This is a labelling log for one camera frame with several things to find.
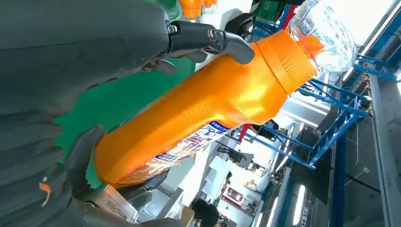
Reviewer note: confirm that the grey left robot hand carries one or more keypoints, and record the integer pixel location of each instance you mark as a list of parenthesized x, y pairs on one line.
[(78, 40)]

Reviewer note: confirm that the orange drink bottle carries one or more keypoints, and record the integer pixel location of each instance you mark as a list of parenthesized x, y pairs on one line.
[(191, 7), (210, 3), (203, 103)]

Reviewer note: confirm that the white table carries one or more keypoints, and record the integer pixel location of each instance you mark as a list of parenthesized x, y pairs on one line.
[(221, 9)]

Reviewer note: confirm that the black device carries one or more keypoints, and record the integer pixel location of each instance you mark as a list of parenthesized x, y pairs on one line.
[(239, 22)]

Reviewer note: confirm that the green plastic crate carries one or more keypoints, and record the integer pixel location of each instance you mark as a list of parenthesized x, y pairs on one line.
[(266, 9)]

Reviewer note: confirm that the person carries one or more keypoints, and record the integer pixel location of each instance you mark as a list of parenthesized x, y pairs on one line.
[(205, 213)]

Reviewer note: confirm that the ceiling light tube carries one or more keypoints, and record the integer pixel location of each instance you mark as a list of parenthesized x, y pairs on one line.
[(299, 203)]

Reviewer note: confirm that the blue metal rack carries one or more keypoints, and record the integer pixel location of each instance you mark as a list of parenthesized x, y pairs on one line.
[(337, 194)]

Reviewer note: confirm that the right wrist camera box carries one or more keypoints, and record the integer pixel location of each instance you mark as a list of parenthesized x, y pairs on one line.
[(112, 200)]

